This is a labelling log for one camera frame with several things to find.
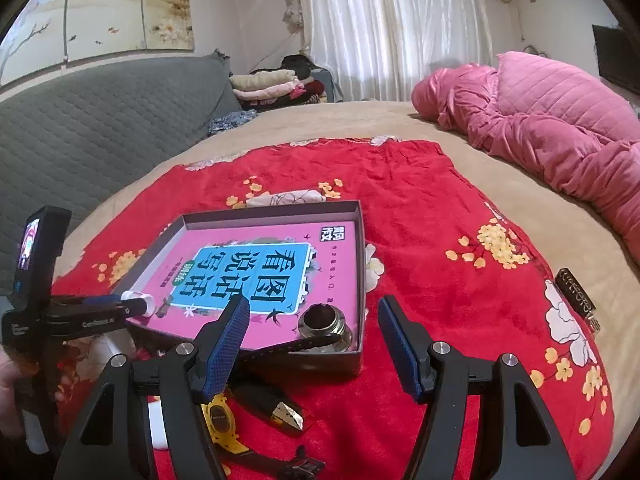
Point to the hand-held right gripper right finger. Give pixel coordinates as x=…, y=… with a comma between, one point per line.
x=397, y=350

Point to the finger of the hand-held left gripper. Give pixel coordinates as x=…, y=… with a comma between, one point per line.
x=100, y=301

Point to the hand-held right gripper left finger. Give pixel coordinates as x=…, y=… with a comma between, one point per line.
x=227, y=350

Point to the white medicine bottle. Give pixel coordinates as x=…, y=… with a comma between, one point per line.
x=135, y=294

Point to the yellow and black watch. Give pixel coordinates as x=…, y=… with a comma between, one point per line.
x=220, y=422

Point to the grey cardboard box tray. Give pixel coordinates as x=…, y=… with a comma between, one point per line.
x=352, y=280

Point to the white earbud case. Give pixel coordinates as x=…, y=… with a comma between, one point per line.
x=158, y=427

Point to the person's left hand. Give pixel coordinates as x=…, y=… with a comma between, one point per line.
x=9, y=395

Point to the black gold-tipped clip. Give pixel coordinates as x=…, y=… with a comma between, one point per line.
x=272, y=402

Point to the metal pipe fitting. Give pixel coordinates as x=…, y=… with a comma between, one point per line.
x=325, y=327

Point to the red floral blanket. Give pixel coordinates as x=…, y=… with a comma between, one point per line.
x=420, y=220

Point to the grey quilted headboard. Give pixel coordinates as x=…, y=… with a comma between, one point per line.
x=90, y=130

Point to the beige bed sheet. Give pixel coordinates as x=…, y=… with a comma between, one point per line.
x=515, y=180

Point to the blue patterned cloth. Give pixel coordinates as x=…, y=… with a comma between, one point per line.
x=232, y=121

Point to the pile of folded clothes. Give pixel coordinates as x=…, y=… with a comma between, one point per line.
x=270, y=85

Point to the pink quilt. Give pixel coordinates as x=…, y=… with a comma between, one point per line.
x=540, y=110

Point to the white curtain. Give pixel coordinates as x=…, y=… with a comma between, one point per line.
x=395, y=25

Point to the black television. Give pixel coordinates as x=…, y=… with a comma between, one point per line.
x=615, y=57

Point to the floral wall painting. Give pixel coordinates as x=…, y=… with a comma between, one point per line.
x=100, y=5

